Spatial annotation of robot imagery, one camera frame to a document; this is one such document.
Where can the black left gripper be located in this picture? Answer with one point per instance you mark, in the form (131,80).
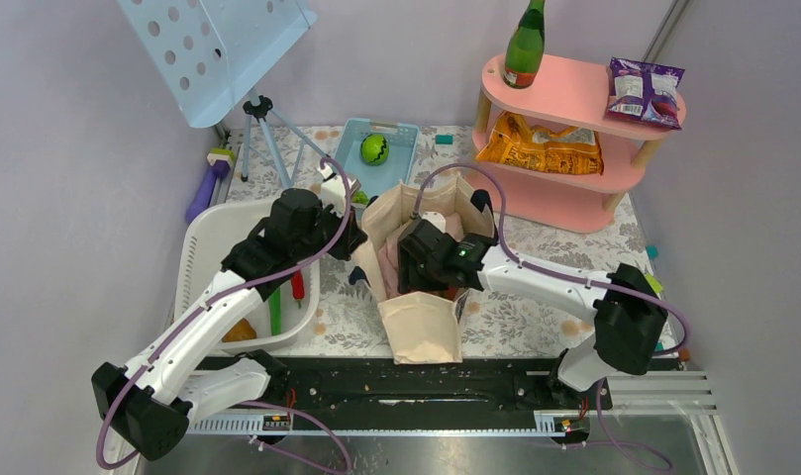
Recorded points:
(352,237)

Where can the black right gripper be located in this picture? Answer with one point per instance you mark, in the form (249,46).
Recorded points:
(409,277)

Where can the beige floral canvas tote bag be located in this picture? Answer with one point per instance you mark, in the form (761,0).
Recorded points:
(422,321)

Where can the pink plastic grocery bag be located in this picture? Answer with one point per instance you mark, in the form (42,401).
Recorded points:
(388,253)

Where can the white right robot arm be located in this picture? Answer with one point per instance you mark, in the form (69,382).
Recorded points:
(621,306)

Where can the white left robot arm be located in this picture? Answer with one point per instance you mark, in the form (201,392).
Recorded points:
(145,405)

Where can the orange toy food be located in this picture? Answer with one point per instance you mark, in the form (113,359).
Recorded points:
(241,331)

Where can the red chili pepper toy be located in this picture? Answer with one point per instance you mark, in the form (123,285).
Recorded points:
(297,288)

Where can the green grapes bunch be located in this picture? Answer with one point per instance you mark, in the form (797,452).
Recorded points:
(360,198)

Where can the green cucumber toy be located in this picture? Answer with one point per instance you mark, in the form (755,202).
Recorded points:
(275,312)

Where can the white plastic tub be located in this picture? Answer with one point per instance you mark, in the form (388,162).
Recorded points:
(209,238)

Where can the purple dumbbell toy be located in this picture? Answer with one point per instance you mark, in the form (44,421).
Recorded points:
(220,162)

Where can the light blue perforated basket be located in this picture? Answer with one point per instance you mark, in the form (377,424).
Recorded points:
(374,180)

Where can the floral patterned table mat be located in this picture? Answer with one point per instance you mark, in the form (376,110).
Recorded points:
(493,324)

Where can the green toy watermelon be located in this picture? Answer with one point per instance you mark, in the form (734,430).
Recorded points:
(374,149)

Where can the pink two-tier wooden shelf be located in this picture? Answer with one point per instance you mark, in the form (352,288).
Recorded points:
(565,105)

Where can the orange printed snack bag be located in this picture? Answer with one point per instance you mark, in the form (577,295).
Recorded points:
(571,151)

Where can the light blue music stand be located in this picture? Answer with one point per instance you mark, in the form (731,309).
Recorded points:
(211,54)

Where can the green glass bottle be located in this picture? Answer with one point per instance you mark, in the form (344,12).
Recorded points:
(526,47)

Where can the lime green block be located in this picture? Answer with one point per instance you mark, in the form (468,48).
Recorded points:
(655,284)

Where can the purple snack packet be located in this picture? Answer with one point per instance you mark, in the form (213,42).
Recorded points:
(644,93)

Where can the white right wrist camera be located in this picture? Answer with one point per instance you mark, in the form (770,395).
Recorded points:
(437,219)

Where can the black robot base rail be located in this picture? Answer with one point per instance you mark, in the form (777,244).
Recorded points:
(375,394)

